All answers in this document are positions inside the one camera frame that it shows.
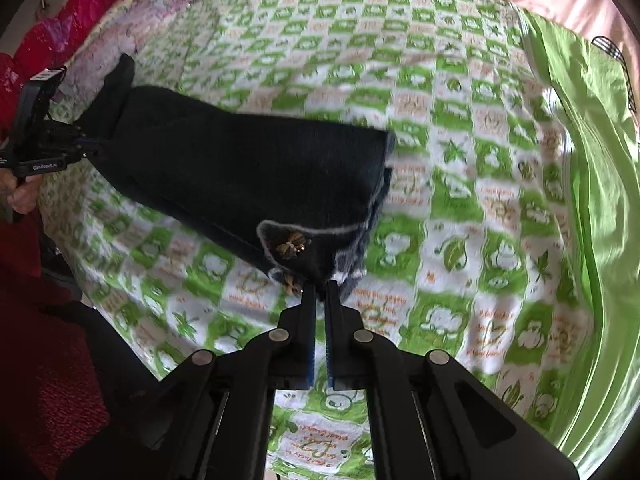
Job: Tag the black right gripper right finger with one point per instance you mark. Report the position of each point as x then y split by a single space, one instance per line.
343 360

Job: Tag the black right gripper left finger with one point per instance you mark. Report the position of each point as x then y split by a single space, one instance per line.
295 356

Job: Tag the dark navy pants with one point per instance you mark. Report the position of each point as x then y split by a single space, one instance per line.
297 198

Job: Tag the left hand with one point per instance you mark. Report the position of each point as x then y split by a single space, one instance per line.
23 197

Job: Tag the red magenta floral quilt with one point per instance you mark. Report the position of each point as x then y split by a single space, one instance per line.
48 44

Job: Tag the pale floral crumpled blanket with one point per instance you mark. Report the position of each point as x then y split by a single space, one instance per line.
125 29

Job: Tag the green white checked bedsheet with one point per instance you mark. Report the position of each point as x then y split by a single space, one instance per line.
465 170

